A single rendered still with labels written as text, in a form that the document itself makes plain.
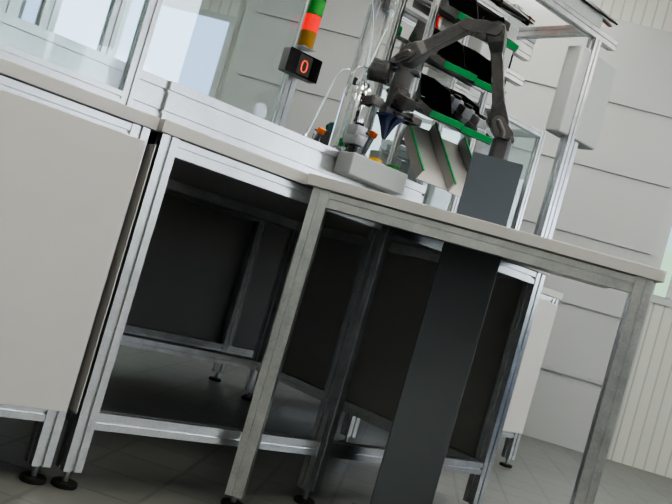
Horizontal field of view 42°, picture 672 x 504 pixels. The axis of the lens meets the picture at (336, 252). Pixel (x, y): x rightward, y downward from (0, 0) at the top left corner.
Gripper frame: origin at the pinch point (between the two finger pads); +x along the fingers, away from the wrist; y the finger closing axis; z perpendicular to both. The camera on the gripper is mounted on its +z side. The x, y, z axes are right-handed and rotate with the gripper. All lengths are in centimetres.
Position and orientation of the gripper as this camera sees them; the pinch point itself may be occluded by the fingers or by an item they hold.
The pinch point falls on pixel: (387, 127)
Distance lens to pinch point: 258.7
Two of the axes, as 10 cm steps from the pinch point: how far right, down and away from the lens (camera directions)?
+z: 5.1, 1.3, -8.5
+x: -3.1, 9.5, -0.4
